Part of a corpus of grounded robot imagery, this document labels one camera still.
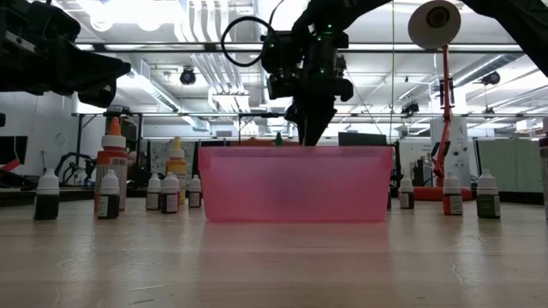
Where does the pale green partition panel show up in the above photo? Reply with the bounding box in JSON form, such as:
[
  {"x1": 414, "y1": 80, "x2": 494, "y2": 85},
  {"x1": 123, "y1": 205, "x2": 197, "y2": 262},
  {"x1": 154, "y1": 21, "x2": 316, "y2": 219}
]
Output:
[{"x1": 477, "y1": 139, "x2": 545, "y2": 193}]

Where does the pink translucent plastic bin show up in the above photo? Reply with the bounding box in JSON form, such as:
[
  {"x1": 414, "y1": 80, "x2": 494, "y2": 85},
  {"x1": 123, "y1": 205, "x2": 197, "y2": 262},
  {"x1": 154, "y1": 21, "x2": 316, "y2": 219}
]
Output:
[{"x1": 198, "y1": 146, "x2": 396, "y2": 224}]

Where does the small purple dropper bottle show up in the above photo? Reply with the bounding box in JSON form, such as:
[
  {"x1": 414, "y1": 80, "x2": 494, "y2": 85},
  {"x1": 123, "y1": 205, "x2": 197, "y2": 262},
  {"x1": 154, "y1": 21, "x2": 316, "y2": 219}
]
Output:
[{"x1": 160, "y1": 172, "x2": 180, "y2": 215}]

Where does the yellow hanging cord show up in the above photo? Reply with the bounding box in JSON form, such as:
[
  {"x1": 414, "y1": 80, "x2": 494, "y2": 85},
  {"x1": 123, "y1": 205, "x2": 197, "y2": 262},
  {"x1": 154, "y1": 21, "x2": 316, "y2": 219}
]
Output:
[{"x1": 388, "y1": 0, "x2": 396, "y2": 146}]

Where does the small maroon dropper bottle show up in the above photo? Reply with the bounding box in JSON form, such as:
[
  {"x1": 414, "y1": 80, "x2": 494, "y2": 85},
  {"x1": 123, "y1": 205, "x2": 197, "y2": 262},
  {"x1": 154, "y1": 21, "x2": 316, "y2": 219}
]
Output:
[{"x1": 146, "y1": 173, "x2": 162, "y2": 211}]

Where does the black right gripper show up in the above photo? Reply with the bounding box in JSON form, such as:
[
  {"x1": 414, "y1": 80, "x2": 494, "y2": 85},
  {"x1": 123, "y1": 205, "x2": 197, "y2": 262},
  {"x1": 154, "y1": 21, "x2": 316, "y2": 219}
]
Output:
[{"x1": 260, "y1": 29, "x2": 354, "y2": 147}]

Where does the small black dropper bottle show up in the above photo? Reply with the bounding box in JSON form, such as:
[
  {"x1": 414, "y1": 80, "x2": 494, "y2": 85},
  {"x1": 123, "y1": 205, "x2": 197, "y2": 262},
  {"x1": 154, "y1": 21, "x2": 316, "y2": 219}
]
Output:
[{"x1": 33, "y1": 168, "x2": 61, "y2": 222}]

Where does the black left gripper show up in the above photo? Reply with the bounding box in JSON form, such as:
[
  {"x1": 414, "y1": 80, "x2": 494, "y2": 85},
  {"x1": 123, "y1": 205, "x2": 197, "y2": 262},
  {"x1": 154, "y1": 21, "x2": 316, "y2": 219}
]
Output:
[{"x1": 0, "y1": 0, "x2": 132, "y2": 109}]

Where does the small red dropper bottle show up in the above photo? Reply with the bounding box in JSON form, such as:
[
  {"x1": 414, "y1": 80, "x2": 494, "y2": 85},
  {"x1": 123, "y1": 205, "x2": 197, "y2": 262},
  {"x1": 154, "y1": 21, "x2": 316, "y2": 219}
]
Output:
[{"x1": 442, "y1": 171, "x2": 464, "y2": 216}]

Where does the black background frame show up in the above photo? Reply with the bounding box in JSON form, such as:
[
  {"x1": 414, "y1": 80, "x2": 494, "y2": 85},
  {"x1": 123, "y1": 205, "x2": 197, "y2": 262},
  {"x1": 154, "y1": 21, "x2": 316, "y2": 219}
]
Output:
[{"x1": 72, "y1": 111, "x2": 145, "y2": 189}]

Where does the red desk lamp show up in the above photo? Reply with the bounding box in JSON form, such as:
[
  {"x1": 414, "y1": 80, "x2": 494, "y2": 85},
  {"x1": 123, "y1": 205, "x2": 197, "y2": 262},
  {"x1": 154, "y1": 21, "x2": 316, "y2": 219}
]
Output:
[{"x1": 407, "y1": 0, "x2": 474, "y2": 202}]

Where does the black looped cable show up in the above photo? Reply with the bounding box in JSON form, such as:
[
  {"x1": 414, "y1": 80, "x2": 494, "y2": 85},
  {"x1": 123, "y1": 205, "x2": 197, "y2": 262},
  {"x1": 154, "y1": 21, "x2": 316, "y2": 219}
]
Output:
[{"x1": 219, "y1": 15, "x2": 280, "y2": 68}]

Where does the small green dropper bottle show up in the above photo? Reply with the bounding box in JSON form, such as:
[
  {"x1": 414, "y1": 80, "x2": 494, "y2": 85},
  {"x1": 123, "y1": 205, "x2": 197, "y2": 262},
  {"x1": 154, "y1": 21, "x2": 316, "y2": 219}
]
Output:
[{"x1": 476, "y1": 169, "x2": 502, "y2": 220}]

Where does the black computer monitor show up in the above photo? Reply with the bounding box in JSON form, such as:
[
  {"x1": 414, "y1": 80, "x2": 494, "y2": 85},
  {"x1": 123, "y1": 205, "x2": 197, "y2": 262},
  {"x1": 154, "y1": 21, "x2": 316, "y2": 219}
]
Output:
[
  {"x1": 337, "y1": 131, "x2": 389, "y2": 148},
  {"x1": 0, "y1": 135, "x2": 29, "y2": 166}
]

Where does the large yellow-tipped coloring bottle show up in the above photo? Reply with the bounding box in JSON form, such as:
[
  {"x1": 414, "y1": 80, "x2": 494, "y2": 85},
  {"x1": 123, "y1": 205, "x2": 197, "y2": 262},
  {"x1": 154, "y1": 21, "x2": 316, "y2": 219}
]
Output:
[{"x1": 165, "y1": 136, "x2": 188, "y2": 205}]

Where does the silver ventilation duct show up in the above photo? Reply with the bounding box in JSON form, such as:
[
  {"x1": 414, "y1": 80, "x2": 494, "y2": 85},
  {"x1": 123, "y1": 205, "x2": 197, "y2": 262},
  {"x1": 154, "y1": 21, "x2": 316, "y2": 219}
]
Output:
[{"x1": 252, "y1": 0, "x2": 309, "y2": 33}]

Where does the large orange-tipped coloring bottle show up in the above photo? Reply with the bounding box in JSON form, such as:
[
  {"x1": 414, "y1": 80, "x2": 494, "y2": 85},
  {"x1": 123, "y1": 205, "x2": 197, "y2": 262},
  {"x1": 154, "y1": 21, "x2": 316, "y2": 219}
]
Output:
[{"x1": 94, "y1": 117, "x2": 129, "y2": 213}]

